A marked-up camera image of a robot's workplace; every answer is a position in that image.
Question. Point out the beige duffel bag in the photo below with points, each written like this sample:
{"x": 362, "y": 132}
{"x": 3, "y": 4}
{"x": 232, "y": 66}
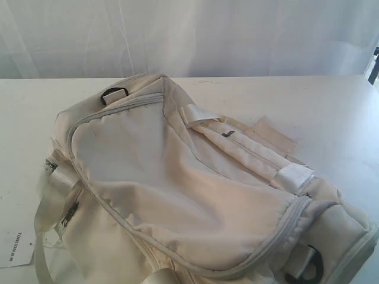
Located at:
{"x": 143, "y": 186}

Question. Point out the dark object at right edge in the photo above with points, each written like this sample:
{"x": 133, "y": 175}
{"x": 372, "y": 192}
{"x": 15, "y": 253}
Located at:
{"x": 372, "y": 71}

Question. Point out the white paper label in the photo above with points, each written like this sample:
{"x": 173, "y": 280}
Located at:
{"x": 16, "y": 248}

